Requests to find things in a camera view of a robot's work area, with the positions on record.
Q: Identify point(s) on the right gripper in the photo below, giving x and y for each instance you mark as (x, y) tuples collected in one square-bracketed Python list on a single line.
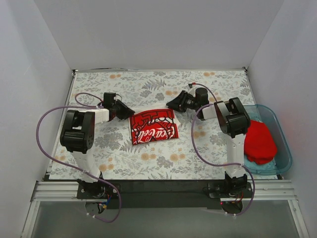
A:
[(183, 101)]

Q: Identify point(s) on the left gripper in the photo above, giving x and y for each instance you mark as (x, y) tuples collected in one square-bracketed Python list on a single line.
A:
[(120, 110)]

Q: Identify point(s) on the white t-shirt red print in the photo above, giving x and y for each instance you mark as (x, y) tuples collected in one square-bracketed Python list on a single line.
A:
[(153, 125)]

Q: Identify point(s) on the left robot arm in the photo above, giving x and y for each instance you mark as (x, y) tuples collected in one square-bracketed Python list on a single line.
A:
[(78, 131)]

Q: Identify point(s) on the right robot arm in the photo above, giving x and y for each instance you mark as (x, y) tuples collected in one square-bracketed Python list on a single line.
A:
[(234, 123)]

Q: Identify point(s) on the teal plastic bin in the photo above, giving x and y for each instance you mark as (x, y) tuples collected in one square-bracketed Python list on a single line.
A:
[(283, 160)]

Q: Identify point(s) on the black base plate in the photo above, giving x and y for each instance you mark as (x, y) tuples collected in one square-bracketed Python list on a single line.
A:
[(163, 193)]

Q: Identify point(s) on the aluminium frame rail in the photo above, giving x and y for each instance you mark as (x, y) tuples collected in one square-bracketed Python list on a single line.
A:
[(265, 189)]

